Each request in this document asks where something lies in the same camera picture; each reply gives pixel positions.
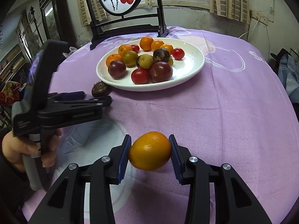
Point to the large brown water chestnut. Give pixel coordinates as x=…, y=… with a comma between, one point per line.
x=137, y=61

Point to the standing fan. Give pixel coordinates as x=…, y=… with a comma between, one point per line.
x=32, y=42

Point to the orange mandarin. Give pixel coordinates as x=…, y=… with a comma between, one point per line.
x=123, y=48
x=145, y=43
x=113, y=57

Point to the wall power socket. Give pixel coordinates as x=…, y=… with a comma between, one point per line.
x=259, y=17

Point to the small orange kumquat on plate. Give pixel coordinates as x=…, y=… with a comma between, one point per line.
x=156, y=44

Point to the orange yellow round fruit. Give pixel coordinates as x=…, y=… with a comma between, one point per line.
x=150, y=151

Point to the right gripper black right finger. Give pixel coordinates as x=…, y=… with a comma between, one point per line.
x=234, y=200

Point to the dark water chestnut on plate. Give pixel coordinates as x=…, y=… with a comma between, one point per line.
x=161, y=55

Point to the dark purple plum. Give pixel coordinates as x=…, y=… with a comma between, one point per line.
x=160, y=72
x=117, y=69

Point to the person's left hand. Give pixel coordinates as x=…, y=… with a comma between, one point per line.
x=14, y=147

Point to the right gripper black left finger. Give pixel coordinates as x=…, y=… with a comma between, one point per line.
x=64, y=202

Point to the dark purple plum right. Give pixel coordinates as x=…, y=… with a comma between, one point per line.
x=160, y=72

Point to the beige checked curtain right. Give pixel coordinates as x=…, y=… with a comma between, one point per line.
x=232, y=9

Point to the beige checked curtain left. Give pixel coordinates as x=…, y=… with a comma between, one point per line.
x=99, y=12

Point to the small yellow round fruit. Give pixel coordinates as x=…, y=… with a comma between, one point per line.
x=146, y=61

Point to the water chestnut beside plate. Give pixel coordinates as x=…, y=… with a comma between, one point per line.
x=100, y=89

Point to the yellow green round fruit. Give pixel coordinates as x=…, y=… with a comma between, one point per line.
x=129, y=58

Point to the beige checked curtain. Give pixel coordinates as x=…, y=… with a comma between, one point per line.
x=99, y=12
x=232, y=9

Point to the white plastic bag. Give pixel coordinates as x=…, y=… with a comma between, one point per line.
x=72, y=50

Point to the white oval plate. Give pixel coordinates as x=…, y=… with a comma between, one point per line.
x=183, y=70

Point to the dark purple plum left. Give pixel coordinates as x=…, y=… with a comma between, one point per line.
x=117, y=69

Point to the purple printed tablecloth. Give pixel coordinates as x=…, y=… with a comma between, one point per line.
x=235, y=110

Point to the dark wooden glass cabinet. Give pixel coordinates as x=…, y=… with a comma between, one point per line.
x=56, y=21

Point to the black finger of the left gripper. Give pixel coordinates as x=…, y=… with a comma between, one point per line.
x=73, y=96
x=104, y=100

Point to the blue cloth bag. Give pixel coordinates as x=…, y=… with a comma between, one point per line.
x=287, y=71

